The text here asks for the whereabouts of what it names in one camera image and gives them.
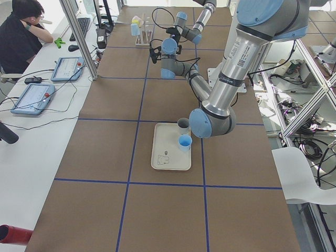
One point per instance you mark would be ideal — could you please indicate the light blue cup front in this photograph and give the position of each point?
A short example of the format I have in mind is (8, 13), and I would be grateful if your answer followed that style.
(135, 30)

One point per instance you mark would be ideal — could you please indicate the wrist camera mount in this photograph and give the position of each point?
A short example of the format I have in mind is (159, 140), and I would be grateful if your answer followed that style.
(155, 53)
(173, 31)

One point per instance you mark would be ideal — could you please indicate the white serving tray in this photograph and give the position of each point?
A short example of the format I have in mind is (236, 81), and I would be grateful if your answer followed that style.
(166, 154)

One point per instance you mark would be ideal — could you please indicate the aluminium frame post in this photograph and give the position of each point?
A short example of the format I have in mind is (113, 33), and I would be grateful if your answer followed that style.
(75, 27)

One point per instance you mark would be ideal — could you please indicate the grey plastic cup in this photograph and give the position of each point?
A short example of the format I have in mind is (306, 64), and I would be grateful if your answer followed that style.
(183, 125)

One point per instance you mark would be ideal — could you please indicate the seated person black shirt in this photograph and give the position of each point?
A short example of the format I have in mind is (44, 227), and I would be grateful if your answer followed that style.
(22, 36)

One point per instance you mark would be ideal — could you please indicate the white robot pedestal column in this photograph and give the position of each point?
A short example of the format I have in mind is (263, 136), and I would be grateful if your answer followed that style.
(214, 72)

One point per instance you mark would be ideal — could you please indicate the black power adapter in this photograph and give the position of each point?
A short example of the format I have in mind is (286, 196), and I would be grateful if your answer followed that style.
(33, 80)

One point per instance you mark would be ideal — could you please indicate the green toy figure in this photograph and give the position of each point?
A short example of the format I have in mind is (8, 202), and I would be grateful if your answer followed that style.
(59, 42)

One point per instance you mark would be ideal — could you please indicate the red water bottle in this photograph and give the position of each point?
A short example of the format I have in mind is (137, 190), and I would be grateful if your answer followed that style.
(15, 235)

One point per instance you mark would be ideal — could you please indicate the black water bottle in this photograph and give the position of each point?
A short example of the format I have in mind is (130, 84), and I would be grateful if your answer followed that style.
(7, 135)

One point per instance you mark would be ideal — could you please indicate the yellow plastic cup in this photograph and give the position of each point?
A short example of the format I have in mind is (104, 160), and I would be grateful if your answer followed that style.
(135, 20)

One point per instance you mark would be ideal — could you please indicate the light blue cup rear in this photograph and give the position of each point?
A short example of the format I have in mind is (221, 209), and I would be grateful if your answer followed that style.
(184, 142)

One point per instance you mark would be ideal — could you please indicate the near blue teach pendant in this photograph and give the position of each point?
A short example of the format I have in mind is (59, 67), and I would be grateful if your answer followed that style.
(34, 99)

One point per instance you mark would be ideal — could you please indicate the black keyboard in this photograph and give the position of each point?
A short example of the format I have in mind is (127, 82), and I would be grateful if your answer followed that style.
(84, 23)

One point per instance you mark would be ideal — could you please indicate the light blue cup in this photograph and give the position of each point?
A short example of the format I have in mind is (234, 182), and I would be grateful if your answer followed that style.
(184, 142)
(135, 30)

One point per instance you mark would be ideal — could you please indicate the white wire cup rack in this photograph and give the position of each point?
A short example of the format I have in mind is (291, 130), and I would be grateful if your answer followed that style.
(145, 33)

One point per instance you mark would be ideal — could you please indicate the far blue teach pendant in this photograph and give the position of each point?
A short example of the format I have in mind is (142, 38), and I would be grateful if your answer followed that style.
(68, 68)

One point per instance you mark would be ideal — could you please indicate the black computer mouse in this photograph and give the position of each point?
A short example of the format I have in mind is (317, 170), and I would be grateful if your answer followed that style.
(72, 48)

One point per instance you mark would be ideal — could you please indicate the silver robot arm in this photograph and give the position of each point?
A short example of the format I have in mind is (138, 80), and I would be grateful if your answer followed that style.
(193, 34)
(258, 23)

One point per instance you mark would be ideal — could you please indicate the blue teach pendant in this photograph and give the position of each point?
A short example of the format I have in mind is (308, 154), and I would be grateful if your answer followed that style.
(68, 68)
(34, 99)

